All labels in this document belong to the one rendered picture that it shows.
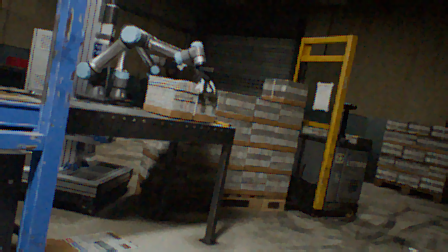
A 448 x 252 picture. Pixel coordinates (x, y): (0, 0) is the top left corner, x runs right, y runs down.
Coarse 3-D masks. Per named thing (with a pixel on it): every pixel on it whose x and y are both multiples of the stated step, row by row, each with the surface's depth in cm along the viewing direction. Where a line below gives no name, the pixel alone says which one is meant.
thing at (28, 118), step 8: (0, 96) 163; (0, 104) 152; (8, 104) 154; (16, 104) 156; (24, 104) 158; (32, 104) 161; (0, 112) 153; (8, 112) 155; (16, 112) 157; (24, 112) 159; (32, 112) 162; (0, 120) 153; (8, 120) 155; (16, 120) 158; (24, 120) 160; (32, 120) 162
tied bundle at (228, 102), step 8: (224, 96) 370; (232, 96) 362; (240, 96) 366; (248, 96) 371; (224, 104) 369; (232, 104) 364; (240, 104) 368; (248, 104) 372; (232, 112) 365; (240, 112) 369; (248, 112) 373
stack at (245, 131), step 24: (216, 120) 357; (240, 120) 372; (144, 144) 363; (168, 144) 337; (192, 144) 350; (144, 168) 358; (192, 168) 352; (216, 168) 366; (144, 192) 349; (192, 192) 356
